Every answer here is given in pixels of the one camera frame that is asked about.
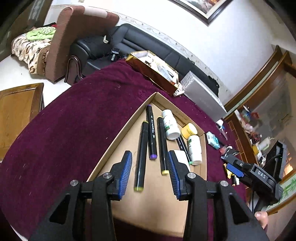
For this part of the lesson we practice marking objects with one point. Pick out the small yellow box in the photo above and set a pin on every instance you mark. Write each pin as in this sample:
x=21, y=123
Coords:
x=254, y=150

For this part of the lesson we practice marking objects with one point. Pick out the brown fabric armchair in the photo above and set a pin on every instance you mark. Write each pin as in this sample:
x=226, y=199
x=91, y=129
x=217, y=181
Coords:
x=69, y=34

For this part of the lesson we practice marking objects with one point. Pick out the maroon velvet tablecloth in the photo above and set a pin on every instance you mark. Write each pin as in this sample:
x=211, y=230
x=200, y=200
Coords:
x=69, y=139

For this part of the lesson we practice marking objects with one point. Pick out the brown cardboard box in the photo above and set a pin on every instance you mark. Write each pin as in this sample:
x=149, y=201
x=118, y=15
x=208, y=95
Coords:
x=150, y=208

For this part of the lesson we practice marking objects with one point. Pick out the white power adapter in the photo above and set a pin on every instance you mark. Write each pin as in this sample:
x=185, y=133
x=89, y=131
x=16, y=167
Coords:
x=220, y=121

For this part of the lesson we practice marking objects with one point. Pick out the black device on sofa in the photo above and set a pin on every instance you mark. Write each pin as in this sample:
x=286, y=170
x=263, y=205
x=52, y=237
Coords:
x=115, y=53

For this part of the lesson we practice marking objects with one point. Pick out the clear blister strips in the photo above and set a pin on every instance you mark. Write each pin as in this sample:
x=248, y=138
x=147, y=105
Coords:
x=222, y=132

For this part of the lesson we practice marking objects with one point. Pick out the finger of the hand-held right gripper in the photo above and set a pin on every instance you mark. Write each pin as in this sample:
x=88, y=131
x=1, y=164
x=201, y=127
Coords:
x=234, y=171

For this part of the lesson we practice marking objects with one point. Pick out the bamboo print panel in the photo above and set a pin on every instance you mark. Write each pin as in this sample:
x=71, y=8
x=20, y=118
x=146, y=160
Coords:
x=288, y=190

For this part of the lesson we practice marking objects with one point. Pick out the teal white tissue packet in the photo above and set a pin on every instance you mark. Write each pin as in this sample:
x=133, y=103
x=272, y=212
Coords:
x=212, y=140

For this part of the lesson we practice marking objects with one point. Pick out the small white box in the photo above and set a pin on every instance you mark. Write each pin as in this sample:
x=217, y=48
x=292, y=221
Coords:
x=182, y=157

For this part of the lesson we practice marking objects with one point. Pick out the black gold patterned packet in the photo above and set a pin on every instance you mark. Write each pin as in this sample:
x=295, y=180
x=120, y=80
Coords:
x=231, y=154

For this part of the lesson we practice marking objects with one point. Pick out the black marker green tip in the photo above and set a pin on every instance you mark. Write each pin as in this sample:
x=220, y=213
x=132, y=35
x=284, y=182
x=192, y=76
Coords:
x=182, y=146

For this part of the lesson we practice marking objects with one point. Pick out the black marker purple tip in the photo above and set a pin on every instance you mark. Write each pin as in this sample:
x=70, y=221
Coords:
x=151, y=132

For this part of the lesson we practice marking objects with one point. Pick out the wooden chair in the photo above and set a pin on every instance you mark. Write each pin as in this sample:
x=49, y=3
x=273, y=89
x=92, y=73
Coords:
x=18, y=109

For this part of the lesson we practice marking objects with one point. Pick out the leaf patterned blanket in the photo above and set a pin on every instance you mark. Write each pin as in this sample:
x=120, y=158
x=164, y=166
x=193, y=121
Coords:
x=30, y=53

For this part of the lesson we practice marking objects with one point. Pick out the person's right hand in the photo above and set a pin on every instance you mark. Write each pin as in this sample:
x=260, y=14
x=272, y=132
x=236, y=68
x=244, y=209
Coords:
x=261, y=219

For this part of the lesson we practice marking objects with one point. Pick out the black leather sofa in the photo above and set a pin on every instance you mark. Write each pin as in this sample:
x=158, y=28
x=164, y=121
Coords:
x=138, y=39

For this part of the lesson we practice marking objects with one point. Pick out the framed horse painting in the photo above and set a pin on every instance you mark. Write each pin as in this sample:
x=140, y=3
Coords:
x=201, y=7

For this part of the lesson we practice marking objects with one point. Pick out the white green tumbler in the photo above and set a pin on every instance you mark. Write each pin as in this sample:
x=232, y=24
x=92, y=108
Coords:
x=263, y=144

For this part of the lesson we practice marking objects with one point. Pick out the small yellow jar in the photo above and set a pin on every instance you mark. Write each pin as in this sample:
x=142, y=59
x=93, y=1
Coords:
x=188, y=131

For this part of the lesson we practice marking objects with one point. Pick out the grey cardboard shoe box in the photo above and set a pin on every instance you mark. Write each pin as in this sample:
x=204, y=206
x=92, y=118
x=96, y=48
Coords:
x=203, y=97

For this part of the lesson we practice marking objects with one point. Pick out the black marker grey tip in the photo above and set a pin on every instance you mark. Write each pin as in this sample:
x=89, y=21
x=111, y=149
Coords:
x=235, y=182

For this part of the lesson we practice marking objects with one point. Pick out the black box on counter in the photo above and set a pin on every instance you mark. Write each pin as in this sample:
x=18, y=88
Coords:
x=275, y=157

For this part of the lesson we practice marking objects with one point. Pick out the white bottle green label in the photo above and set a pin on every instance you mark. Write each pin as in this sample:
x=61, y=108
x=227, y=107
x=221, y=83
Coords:
x=172, y=126
x=194, y=150

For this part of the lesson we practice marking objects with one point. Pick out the green cloth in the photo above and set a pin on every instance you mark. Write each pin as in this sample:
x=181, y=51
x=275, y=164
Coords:
x=41, y=32

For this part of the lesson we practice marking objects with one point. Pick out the small white item on sofa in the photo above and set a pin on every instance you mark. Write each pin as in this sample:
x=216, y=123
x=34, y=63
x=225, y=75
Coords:
x=105, y=39

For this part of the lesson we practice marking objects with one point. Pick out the gold foil box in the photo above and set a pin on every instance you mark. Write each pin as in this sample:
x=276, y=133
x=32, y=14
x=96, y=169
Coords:
x=150, y=71

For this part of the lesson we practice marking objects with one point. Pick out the white car key fob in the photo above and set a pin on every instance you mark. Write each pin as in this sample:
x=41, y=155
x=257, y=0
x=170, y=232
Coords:
x=179, y=92

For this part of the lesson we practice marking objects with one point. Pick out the yellow packet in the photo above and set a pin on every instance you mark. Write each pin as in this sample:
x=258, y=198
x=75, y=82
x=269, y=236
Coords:
x=227, y=173

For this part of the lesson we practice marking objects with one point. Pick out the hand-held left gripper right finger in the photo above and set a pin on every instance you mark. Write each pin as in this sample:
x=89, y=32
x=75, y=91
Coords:
x=175, y=176

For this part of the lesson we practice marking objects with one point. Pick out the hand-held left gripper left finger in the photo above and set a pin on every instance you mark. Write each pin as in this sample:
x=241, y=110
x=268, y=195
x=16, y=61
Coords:
x=123, y=176

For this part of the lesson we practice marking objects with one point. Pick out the clear orange sachet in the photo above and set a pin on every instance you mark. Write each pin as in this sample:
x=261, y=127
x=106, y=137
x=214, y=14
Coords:
x=223, y=150

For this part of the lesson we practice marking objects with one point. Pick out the black marker yellow tip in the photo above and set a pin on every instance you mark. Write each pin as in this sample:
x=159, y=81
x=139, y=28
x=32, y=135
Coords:
x=161, y=143
x=141, y=153

